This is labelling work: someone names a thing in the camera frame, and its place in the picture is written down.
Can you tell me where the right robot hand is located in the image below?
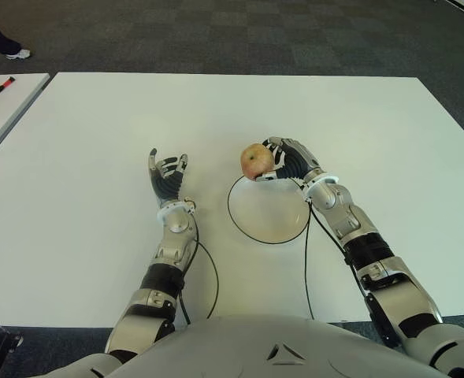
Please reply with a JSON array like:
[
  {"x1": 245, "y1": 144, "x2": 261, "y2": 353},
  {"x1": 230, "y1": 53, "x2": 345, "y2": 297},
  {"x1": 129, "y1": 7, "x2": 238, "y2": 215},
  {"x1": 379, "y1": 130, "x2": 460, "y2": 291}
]
[{"x1": 254, "y1": 136, "x2": 322, "y2": 183}]

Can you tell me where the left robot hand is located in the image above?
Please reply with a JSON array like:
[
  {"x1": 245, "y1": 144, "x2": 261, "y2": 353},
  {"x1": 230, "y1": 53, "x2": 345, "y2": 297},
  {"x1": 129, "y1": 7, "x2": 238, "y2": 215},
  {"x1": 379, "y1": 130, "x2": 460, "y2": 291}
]
[{"x1": 147, "y1": 148, "x2": 189, "y2": 209}]

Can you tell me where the yellow-red apple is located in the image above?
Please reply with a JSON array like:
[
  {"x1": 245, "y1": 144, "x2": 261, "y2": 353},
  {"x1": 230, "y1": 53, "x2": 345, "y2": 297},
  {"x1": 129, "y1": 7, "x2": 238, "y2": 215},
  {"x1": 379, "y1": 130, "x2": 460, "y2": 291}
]
[{"x1": 240, "y1": 143, "x2": 275, "y2": 180}]

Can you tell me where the white plate black rim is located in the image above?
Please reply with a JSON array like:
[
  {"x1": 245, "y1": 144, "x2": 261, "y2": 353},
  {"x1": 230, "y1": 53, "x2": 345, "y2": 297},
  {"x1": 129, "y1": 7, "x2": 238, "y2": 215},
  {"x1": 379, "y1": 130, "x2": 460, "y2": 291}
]
[{"x1": 227, "y1": 175, "x2": 311, "y2": 245}]

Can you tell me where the grey robot torso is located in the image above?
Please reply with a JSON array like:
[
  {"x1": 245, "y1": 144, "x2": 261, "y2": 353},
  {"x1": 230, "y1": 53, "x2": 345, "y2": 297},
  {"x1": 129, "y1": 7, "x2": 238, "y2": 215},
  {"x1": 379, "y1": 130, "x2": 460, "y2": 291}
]
[{"x1": 109, "y1": 313, "x2": 449, "y2": 378}]

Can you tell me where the black stand part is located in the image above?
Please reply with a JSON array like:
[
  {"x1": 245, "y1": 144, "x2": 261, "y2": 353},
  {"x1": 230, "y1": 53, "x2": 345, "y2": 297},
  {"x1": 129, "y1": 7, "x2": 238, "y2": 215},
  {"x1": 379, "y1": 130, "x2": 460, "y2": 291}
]
[{"x1": 0, "y1": 325, "x2": 23, "y2": 365}]

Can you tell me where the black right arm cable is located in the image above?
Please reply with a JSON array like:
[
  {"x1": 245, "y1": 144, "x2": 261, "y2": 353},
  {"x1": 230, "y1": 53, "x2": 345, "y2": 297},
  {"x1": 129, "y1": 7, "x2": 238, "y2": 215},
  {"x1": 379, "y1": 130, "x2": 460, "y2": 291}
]
[{"x1": 303, "y1": 198, "x2": 351, "y2": 321}]

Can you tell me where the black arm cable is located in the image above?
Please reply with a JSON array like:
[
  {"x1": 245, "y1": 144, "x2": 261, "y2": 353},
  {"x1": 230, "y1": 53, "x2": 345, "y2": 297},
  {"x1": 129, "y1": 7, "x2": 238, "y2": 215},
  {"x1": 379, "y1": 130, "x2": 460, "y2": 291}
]
[
  {"x1": 178, "y1": 214, "x2": 220, "y2": 326},
  {"x1": 303, "y1": 198, "x2": 351, "y2": 321}
]

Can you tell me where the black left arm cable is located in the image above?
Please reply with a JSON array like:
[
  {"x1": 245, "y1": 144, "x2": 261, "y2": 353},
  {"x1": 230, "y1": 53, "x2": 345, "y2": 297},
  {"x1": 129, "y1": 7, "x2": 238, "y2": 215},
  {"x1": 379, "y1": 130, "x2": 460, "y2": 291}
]
[{"x1": 178, "y1": 214, "x2": 220, "y2": 326}]

